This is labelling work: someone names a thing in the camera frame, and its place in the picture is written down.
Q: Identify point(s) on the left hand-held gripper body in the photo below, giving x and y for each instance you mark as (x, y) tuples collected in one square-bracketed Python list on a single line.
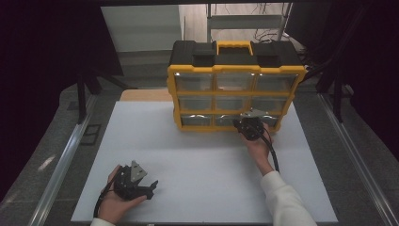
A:
[(128, 186)]

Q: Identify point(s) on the person's left hand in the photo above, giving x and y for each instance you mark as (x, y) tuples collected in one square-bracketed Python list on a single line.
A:
[(111, 207)]

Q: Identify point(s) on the white table sheet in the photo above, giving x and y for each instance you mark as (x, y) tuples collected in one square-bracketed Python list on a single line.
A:
[(204, 175)]

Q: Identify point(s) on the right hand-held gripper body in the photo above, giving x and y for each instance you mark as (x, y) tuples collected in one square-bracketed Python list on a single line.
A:
[(252, 127)]

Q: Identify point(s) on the yellow black drawer organizer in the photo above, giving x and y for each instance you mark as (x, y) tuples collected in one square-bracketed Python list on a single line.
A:
[(233, 58)]

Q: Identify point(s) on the white metal shelf stand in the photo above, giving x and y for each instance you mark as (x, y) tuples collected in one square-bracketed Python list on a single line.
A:
[(244, 22)]

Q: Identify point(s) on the person's right hand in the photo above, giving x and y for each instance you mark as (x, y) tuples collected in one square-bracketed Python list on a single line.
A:
[(262, 150)]

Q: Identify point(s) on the black stand pole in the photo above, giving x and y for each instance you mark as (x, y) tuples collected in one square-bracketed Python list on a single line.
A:
[(81, 100), (338, 97)]

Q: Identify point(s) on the white panel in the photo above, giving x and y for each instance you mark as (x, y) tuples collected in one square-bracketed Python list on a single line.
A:
[(141, 28)]

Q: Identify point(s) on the black curtain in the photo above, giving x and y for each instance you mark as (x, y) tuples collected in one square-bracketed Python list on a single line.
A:
[(370, 62), (40, 78)]

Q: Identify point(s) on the metal rail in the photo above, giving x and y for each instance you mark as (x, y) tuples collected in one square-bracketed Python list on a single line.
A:
[(62, 163), (357, 163)]

